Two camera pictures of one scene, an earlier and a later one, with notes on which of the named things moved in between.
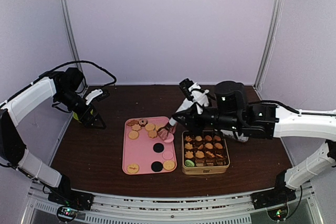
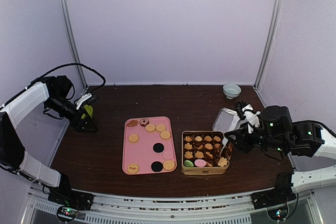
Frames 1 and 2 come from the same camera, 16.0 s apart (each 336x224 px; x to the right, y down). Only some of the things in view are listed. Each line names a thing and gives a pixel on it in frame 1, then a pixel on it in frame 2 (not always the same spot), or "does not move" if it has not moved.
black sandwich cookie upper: [158, 147] does not move
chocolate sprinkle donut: [143, 122] does not move
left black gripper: [87, 121] -> [77, 123]
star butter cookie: [210, 153] does not move
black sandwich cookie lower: [157, 166] does not move
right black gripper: [190, 116] -> [242, 138]
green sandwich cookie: [189, 163] does not move
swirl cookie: [199, 154] does not move
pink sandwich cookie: [169, 138] -> [200, 162]
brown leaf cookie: [188, 138] does not move
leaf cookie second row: [188, 146] does not move
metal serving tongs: [167, 133] -> [226, 139]
